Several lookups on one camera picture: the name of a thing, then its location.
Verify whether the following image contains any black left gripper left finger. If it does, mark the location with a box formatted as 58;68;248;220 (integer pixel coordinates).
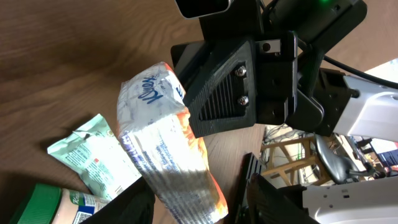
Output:
82;177;155;224

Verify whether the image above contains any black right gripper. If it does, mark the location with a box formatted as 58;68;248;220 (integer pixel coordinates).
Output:
184;0;368;138

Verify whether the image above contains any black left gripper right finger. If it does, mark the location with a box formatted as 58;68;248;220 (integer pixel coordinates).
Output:
247;174;318;224

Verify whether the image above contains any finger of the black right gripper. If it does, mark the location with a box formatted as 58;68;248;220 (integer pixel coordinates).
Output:
170;41;207;90

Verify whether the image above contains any green white wipes pack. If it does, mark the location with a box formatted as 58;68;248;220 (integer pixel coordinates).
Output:
47;114;141;200

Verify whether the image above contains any orange Kleenex tissue pack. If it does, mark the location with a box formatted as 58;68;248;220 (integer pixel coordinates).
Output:
117;62;228;223

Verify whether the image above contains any green lid jar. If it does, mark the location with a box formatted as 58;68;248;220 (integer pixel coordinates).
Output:
9;184;109;224

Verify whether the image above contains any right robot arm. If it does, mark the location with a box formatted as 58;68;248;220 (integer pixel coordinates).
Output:
171;0;397;141

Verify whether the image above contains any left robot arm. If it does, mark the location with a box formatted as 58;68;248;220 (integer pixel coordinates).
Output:
86;174;397;223

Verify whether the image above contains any wooden stool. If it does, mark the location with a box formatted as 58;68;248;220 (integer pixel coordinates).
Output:
261;136;331;186

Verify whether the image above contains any black office chair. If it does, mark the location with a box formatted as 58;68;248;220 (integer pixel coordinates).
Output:
314;134;377;185

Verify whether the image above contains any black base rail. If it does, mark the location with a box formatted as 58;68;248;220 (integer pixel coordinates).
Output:
226;152;264;224

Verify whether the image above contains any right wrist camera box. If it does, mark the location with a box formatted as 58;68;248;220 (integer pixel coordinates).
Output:
175;0;234;19

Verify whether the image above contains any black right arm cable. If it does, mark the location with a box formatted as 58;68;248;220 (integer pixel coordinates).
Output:
323;55;398;91

